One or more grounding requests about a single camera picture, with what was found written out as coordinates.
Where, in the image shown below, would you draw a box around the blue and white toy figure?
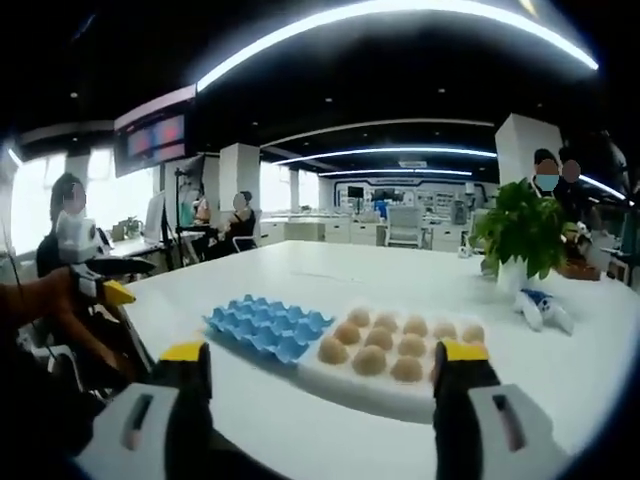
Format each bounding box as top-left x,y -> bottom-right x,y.
513,286 -> 575,334

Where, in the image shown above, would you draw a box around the white foam egg holder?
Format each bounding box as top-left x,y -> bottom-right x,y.
295,301 -> 496,412

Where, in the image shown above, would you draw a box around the white computer monitor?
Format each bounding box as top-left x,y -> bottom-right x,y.
142,193 -> 168,246

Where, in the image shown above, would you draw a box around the black tripod stand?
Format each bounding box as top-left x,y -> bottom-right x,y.
162,166 -> 189,274

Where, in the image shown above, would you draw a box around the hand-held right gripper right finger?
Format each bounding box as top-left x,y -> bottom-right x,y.
430,339 -> 576,480

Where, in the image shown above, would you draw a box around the green potted plant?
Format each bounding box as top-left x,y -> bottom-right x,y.
468,178 -> 572,297

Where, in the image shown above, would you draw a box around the hanging display screen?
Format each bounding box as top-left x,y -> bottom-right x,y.
112,83 -> 199,179

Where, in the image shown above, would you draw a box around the blue egg tray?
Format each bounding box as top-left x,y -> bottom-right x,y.
201,293 -> 337,365

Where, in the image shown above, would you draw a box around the group of brown eggs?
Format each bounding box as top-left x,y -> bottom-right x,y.
316,305 -> 489,384

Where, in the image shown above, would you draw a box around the brown wooden tray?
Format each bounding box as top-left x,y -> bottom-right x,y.
558,258 -> 602,283

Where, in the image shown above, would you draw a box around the white office chair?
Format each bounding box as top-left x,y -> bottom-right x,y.
385,206 -> 427,249

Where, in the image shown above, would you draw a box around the curved ceiling light strip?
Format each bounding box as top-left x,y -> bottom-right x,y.
195,0 -> 600,94

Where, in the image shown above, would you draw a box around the white table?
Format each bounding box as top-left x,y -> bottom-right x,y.
118,238 -> 639,480

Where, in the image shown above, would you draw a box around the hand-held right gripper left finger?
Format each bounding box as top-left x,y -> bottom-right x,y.
73,339 -> 215,480

